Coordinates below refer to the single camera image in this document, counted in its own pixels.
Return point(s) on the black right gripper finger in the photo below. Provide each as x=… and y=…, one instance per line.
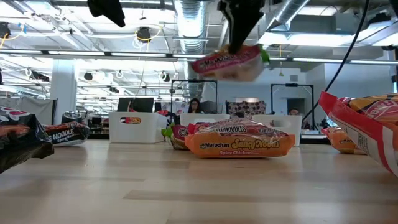
x=235, y=39
x=250, y=15

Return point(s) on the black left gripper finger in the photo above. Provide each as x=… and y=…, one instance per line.
x=105, y=8

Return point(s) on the green Maruchan ramen packet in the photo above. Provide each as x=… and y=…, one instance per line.
x=230, y=63
x=177, y=133

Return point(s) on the black ceiling lamp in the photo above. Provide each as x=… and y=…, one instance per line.
x=143, y=34

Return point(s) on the long ceiling light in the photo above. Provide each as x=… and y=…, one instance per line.
x=18, y=51
x=76, y=53
x=138, y=54
x=373, y=62
x=320, y=60

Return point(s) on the black white patterned panel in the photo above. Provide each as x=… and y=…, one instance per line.
x=247, y=108

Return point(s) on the person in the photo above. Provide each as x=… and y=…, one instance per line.
x=194, y=105
x=293, y=111

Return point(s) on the white plastic bin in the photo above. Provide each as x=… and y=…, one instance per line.
x=217, y=118
x=146, y=130
x=293, y=133

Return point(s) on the white column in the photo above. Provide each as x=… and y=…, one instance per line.
x=63, y=93

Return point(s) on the black monitor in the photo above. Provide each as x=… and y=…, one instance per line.
x=135, y=104

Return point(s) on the black round drum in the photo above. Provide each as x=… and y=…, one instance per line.
x=71, y=117

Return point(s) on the grey cloth screen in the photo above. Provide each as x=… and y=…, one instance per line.
x=34, y=109

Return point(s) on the silver ventilation duct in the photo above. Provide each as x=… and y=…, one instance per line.
x=290, y=11
x=190, y=28

